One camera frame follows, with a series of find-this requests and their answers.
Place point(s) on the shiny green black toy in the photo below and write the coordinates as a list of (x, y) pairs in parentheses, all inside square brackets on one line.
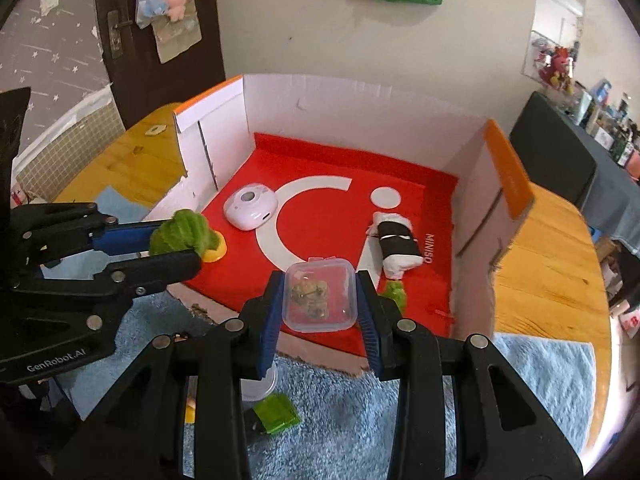
[(275, 412)]

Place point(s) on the yellow round tin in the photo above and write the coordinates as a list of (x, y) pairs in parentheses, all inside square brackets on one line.
[(217, 252)]

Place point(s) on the side table with blue cloth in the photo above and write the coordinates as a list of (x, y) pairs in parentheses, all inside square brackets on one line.
[(550, 160)]

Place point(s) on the clear plastic bag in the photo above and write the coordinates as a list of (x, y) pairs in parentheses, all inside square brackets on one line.
[(149, 7)]

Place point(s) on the black white plush roll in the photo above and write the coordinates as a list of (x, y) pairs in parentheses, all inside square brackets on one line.
[(397, 245)]

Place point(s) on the pink plush pig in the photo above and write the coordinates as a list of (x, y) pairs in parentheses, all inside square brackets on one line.
[(175, 2)]

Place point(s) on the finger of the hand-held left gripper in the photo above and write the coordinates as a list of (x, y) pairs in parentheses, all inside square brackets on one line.
[(160, 270), (125, 237)]

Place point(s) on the clear square plastic case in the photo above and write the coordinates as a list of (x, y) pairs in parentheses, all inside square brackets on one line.
[(320, 295)]

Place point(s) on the small green plush toy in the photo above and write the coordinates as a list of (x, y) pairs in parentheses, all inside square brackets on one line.
[(396, 294)]

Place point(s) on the small beige tag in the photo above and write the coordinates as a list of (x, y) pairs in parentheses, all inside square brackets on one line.
[(155, 129)]

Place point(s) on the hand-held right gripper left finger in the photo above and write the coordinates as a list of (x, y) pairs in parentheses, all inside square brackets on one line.
[(267, 330)]

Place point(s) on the row of bottles and boxes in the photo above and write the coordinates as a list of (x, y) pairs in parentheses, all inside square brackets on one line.
[(610, 120)]

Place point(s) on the red white packet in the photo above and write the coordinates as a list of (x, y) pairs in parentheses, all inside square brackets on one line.
[(631, 322)]

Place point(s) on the large green plush toy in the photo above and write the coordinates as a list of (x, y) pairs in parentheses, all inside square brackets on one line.
[(180, 232)]

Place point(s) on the orange cardboard box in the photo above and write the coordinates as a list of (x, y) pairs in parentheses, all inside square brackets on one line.
[(325, 170)]

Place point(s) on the dark brown door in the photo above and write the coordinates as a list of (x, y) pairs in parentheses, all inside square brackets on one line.
[(200, 85)]

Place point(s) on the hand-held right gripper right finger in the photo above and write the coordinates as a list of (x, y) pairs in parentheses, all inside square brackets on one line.
[(367, 330)]

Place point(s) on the pink rounded gadget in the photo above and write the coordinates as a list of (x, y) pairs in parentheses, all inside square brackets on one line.
[(250, 207)]

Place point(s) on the wall mirror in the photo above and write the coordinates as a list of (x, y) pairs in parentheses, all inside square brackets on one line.
[(555, 15)]

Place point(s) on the blue fluffy towel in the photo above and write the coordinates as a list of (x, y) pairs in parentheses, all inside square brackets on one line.
[(340, 435)]

